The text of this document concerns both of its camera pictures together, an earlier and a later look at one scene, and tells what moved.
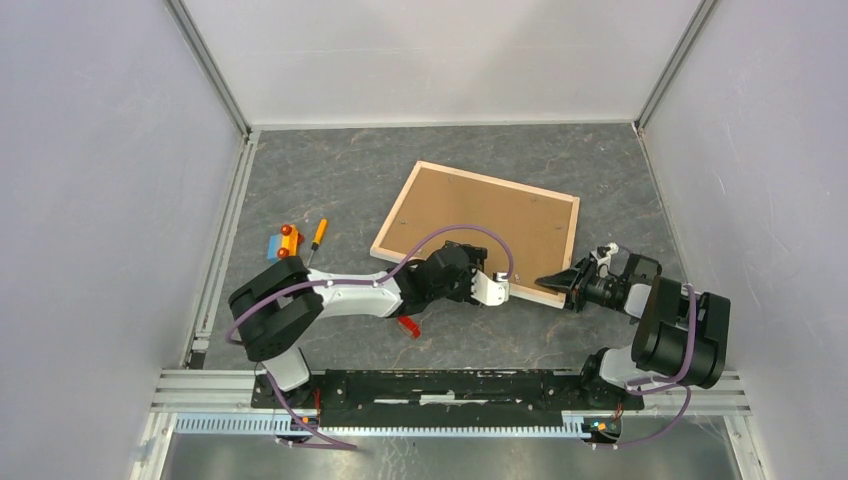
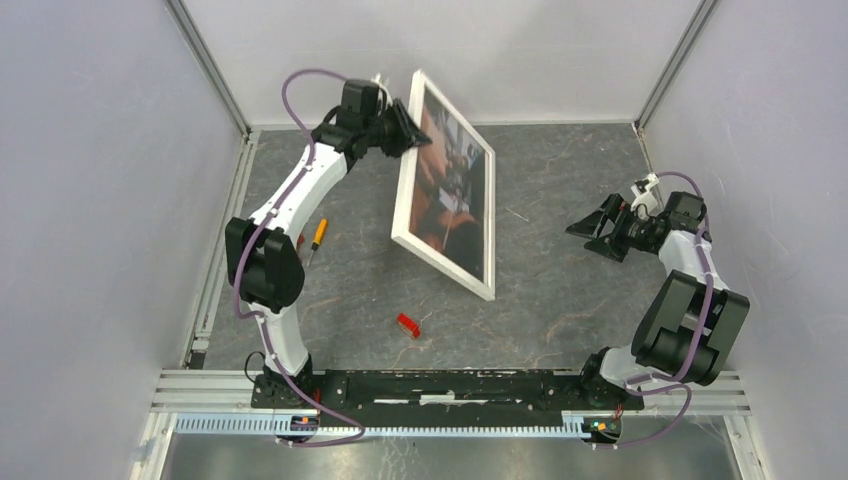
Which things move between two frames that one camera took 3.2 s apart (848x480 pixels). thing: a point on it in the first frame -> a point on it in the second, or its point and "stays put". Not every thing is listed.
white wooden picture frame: (539, 225) -> (446, 213)
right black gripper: (582, 271) -> (591, 227)
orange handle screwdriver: (319, 238) stays put
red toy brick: (409, 325) stays put
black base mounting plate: (436, 399) stays put
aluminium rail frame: (718, 394) stays put
